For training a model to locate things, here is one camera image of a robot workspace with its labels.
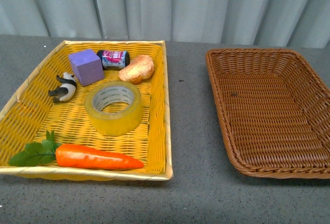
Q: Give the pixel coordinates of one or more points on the orange toy carrot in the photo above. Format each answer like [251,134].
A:
[71,155]

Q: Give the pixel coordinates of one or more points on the small toy can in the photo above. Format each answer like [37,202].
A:
[114,59]

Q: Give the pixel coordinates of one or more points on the toy bread croissant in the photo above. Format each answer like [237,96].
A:
[140,68]

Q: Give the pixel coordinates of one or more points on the brown wicker basket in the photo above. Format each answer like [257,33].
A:
[273,111]

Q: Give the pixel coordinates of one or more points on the yellow woven basket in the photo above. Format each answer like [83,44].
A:
[30,113]

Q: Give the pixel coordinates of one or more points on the yellow tape roll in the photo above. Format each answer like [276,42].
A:
[118,123]

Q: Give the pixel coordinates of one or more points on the toy panda figure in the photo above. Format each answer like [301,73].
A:
[66,90]

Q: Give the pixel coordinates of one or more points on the purple foam cube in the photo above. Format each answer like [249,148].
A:
[86,66]

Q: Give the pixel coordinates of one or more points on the grey curtain backdrop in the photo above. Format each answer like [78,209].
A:
[300,23]

